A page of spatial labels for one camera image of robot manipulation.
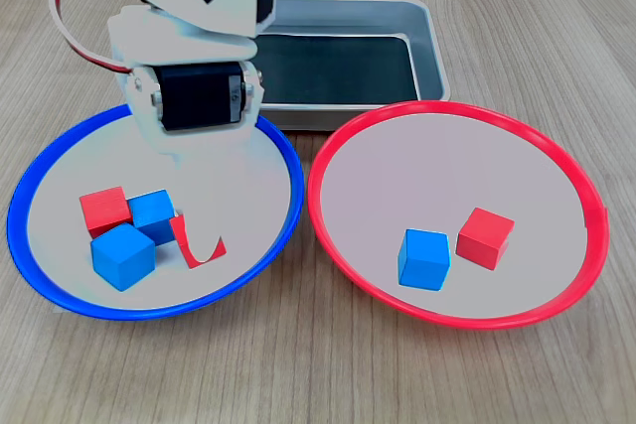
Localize blue cube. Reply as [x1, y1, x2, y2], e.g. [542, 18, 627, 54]
[397, 228, 452, 291]
[127, 189, 179, 246]
[89, 222, 157, 292]

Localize blue-rimmed white plate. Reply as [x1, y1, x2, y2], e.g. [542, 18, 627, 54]
[6, 103, 305, 322]

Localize steel tray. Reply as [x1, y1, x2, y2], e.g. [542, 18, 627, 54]
[252, 0, 452, 132]

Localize red-rimmed white plate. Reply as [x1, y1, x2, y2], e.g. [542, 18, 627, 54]
[306, 99, 610, 332]

